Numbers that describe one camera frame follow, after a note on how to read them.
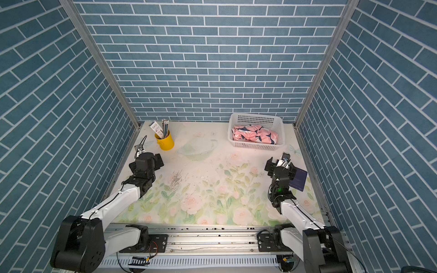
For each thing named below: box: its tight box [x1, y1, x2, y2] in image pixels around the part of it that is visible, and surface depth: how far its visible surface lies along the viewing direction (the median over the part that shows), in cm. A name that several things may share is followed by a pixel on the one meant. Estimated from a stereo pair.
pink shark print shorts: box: [231, 124, 279, 145], surface depth 107 cm
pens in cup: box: [161, 118, 170, 139], surface depth 101 cm
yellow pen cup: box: [154, 129, 175, 152], surface depth 104 cm
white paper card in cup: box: [149, 121, 164, 139], surface depth 101 cm
